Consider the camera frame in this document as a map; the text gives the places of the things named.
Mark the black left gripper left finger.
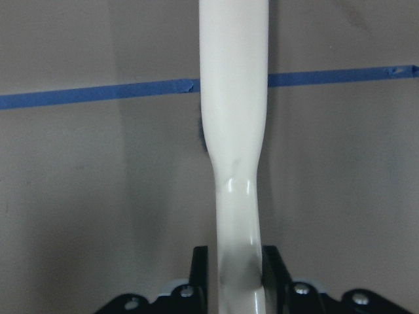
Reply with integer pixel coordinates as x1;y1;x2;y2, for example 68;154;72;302
188;246;219;314

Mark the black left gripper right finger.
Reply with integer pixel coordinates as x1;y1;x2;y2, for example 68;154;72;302
262;245;292;313

